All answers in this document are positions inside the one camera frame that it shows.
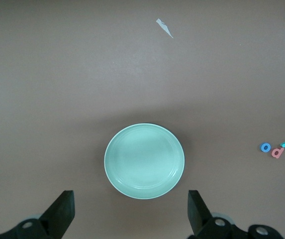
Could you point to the pink foam letter p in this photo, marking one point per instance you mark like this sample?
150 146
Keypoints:
281 150

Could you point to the blue foam letter o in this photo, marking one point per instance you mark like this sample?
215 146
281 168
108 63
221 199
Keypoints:
261 147

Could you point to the brown table cover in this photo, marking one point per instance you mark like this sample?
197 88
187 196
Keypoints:
57 74

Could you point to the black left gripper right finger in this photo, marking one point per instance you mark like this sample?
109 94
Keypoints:
202 221

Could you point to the white paper scrap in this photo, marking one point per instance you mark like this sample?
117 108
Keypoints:
165 28

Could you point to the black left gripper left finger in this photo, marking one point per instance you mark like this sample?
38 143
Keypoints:
57 219

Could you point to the green round plate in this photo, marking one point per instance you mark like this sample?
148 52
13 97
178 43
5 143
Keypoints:
144 160

